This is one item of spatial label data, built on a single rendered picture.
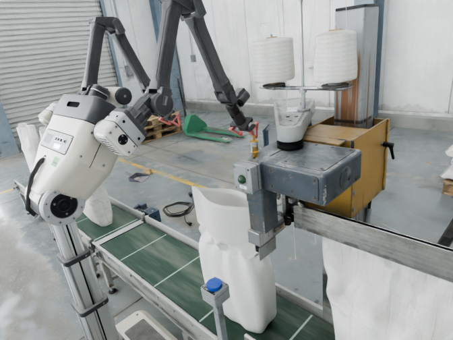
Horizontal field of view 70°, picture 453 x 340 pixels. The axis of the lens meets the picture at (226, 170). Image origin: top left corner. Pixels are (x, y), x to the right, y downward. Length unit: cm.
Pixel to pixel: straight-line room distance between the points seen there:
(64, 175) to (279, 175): 75
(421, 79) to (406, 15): 101
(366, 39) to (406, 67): 488
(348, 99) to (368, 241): 55
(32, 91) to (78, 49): 143
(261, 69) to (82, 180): 78
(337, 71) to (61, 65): 782
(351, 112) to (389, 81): 495
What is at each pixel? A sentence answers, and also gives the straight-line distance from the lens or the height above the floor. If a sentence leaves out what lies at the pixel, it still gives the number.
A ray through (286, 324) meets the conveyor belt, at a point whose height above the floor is 38.
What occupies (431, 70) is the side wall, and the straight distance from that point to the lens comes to 612.
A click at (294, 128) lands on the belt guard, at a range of 108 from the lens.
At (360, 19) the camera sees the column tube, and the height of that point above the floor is 171.
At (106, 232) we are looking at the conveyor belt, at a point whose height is 38.
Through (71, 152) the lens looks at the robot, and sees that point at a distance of 125.
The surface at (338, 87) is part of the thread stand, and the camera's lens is 118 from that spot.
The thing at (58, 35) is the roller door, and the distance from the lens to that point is 866.
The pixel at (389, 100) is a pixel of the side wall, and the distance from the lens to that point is 637.
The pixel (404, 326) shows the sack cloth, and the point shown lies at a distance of 120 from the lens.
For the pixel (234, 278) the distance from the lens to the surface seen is 156.
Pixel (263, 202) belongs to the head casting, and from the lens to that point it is 108.
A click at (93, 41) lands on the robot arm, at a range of 176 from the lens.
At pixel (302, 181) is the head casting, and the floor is 130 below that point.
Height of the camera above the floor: 169
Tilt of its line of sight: 21 degrees down
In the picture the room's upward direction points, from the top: 7 degrees counter-clockwise
